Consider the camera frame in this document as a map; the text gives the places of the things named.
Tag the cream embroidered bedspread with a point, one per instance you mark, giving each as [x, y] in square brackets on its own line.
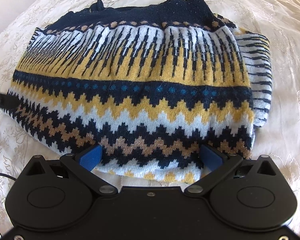
[278, 20]

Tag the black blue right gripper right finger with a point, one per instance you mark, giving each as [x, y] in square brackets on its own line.
[219, 165]

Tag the navy yellow white knit sweater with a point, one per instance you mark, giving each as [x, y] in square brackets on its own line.
[149, 85]

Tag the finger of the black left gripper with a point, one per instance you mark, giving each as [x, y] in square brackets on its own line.
[9, 101]

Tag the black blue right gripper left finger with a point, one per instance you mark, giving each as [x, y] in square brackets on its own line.
[81, 166]

